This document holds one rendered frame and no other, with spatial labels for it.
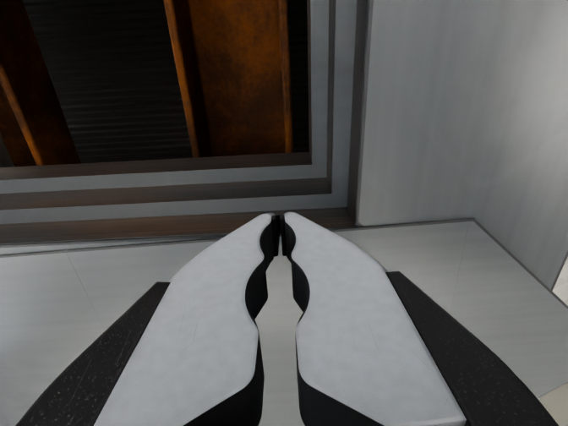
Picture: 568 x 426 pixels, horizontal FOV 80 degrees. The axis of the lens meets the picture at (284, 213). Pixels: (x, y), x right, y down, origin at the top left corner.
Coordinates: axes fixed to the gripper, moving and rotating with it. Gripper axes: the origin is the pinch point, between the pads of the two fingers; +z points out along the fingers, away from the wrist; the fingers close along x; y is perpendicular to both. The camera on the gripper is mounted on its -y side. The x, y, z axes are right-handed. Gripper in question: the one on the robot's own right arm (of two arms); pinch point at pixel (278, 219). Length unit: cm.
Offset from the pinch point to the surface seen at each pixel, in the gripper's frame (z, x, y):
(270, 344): 0.6, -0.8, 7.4
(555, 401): 87, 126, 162
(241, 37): 19.5, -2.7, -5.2
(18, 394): 0.7, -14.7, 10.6
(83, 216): 2.6, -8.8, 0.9
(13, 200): 3.5, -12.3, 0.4
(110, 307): 0.7, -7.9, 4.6
